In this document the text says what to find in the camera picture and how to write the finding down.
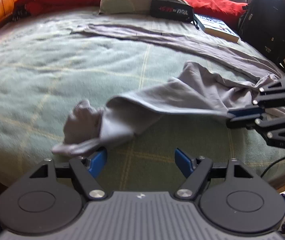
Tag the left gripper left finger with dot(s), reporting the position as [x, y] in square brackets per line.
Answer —
[83, 172]

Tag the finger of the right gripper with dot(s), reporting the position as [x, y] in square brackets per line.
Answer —
[270, 96]
[270, 128]

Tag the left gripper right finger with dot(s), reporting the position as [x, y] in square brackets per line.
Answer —
[198, 173]

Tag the grey long pants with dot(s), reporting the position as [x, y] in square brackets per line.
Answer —
[194, 91]

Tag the black backpack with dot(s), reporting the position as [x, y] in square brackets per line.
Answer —
[263, 27]

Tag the blue white book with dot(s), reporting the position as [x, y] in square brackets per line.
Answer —
[216, 27]

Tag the green plaid bed blanket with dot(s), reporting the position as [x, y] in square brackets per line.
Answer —
[47, 67]

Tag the black pouch with red text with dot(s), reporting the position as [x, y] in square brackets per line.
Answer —
[171, 10]

